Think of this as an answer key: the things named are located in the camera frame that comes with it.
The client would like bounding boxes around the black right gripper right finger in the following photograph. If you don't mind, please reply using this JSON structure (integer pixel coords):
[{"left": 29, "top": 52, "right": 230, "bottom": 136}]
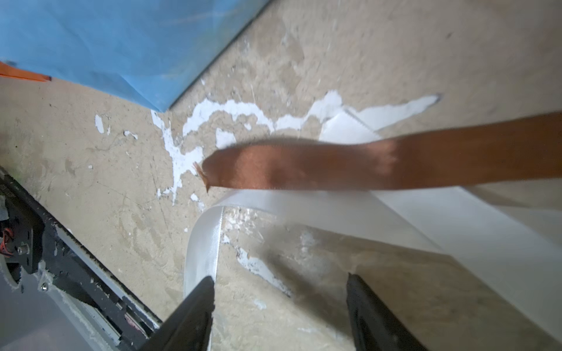
[{"left": 346, "top": 273, "right": 427, "bottom": 351}]

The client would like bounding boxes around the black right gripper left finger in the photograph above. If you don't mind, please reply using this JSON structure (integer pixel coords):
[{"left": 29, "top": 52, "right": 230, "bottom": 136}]
[{"left": 140, "top": 276, "right": 215, "bottom": 351}]

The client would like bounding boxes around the white satin ribbon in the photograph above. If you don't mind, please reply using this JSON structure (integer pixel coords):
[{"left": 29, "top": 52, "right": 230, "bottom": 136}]
[{"left": 184, "top": 113, "right": 561, "bottom": 339}]

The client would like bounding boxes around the brown ribbon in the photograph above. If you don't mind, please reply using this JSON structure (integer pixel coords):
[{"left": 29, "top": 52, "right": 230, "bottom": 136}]
[{"left": 195, "top": 112, "right": 561, "bottom": 191}]

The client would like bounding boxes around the light blue gift box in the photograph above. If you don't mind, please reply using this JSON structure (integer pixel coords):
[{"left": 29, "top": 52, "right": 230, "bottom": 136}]
[{"left": 1, "top": 1, "right": 265, "bottom": 112}]

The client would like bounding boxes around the orange gift box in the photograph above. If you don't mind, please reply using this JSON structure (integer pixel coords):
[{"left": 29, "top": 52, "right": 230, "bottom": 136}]
[{"left": 0, "top": 62, "right": 52, "bottom": 82}]

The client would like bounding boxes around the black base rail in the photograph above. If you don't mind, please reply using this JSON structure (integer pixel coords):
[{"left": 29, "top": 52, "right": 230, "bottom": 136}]
[{"left": 1, "top": 170, "right": 162, "bottom": 350}]

